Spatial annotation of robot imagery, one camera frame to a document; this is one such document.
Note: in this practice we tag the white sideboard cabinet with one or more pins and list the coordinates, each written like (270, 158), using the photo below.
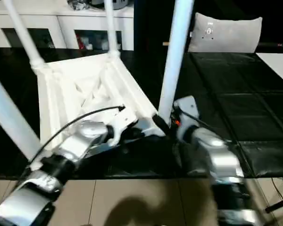
(49, 23)

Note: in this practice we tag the grey pillow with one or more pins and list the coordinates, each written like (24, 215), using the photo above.
(226, 33)

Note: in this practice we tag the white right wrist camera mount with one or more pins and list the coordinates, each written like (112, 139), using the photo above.
(186, 108)

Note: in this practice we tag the white plastic table top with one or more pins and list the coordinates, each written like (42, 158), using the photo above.
(61, 94)

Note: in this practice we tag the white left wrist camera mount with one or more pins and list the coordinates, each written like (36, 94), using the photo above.
(123, 120)

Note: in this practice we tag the black clutter on sideboard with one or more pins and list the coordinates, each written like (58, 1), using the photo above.
(75, 4)

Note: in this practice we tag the white flat board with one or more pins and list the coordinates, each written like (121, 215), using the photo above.
(277, 64)

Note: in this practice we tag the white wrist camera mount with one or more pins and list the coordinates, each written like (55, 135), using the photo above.
(186, 108)
(123, 120)

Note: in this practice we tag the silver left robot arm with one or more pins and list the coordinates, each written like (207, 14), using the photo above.
(80, 139)

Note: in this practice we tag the black cabinet with gold label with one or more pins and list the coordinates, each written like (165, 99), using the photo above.
(151, 28)

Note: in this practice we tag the black metal frame leg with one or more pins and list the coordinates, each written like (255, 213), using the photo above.
(278, 206)

